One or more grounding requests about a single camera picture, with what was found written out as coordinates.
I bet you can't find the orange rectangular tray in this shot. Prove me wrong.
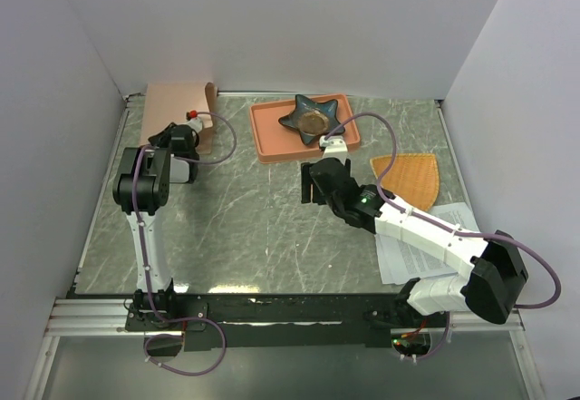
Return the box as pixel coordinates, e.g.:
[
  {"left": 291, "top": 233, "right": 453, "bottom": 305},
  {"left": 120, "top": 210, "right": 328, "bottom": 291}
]
[{"left": 249, "top": 94, "right": 353, "bottom": 164}]

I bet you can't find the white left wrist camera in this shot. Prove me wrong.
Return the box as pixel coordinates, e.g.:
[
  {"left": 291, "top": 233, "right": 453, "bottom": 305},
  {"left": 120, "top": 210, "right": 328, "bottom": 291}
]
[{"left": 186, "top": 110, "right": 204, "bottom": 132}]

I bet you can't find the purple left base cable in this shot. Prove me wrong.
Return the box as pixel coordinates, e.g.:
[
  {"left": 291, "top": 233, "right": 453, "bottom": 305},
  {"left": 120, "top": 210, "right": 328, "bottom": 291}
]
[{"left": 143, "top": 308, "right": 227, "bottom": 377}]

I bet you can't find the dark blue star dish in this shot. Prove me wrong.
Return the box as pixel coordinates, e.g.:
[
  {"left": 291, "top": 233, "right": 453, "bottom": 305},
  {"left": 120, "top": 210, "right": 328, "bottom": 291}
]
[{"left": 278, "top": 94, "right": 345, "bottom": 146}]

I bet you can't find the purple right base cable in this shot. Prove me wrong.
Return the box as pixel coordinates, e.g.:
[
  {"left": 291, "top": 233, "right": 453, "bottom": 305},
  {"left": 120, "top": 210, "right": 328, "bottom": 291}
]
[{"left": 398, "top": 311, "right": 452, "bottom": 365}]

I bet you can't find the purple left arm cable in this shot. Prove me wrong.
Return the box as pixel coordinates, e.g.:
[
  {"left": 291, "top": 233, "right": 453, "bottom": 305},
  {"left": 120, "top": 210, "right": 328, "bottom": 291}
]
[{"left": 130, "top": 112, "right": 238, "bottom": 292}]

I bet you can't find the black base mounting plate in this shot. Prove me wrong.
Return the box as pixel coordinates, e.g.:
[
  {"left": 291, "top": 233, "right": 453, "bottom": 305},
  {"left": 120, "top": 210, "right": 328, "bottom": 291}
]
[{"left": 125, "top": 293, "right": 447, "bottom": 352}]

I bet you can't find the printed white paper sheet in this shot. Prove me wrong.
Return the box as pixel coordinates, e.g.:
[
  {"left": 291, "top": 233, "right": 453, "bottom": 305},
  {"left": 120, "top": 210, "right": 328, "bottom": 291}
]
[{"left": 375, "top": 202, "right": 487, "bottom": 285}]

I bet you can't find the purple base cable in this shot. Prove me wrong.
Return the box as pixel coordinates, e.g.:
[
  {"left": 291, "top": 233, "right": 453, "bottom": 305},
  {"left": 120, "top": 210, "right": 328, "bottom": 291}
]
[
  {"left": 143, "top": 308, "right": 227, "bottom": 377},
  {"left": 398, "top": 311, "right": 452, "bottom": 365}
]

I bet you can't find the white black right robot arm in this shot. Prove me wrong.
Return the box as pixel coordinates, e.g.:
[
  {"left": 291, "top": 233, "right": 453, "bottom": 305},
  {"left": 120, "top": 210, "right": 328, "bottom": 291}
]
[{"left": 301, "top": 158, "right": 528, "bottom": 327}]

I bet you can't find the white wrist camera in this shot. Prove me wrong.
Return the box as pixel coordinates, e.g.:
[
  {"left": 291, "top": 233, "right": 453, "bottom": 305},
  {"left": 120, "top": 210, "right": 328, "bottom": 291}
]
[
  {"left": 319, "top": 135, "right": 348, "bottom": 164},
  {"left": 186, "top": 110, "right": 204, "bottom": 132}
]

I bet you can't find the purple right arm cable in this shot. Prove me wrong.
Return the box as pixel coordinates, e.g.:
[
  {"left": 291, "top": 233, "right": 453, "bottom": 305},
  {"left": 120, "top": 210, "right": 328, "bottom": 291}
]
[{"left": 324, "top": 112, "right": 562, "bottom": 309}]

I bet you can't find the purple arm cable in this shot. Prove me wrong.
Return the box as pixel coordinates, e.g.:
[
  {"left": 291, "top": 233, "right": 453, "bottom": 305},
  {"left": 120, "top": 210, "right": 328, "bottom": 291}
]
[
  {"left": 130, "top": 112, "right": 238, "bottom": 292},
  {"left": 324, "top": 112, "right": 562, "bottom": 309}
]

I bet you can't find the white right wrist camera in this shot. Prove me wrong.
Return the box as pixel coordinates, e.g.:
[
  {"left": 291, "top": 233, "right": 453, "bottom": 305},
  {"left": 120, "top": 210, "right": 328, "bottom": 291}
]
[{"left": 319, "top": 135, "right": 348, "bottom": 164}]

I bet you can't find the orange woven rattan basket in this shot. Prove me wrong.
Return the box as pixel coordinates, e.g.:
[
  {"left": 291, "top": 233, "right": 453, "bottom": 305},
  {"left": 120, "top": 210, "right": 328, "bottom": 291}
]
[{"left": 381, "top": 153, "right": 440, "bottom": 212}]

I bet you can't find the aluminium frame rail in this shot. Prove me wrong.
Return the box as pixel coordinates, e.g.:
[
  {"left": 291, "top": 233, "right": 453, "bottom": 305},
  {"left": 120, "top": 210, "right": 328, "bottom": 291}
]
[{"left": 43, "top": 295, "right": 527, "bottom": 338}]

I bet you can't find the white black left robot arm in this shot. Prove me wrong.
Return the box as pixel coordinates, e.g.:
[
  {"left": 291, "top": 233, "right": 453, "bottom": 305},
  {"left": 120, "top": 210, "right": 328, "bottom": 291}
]
[{"left": 112, "top": 122, "right": 199, "bottom": 329}]

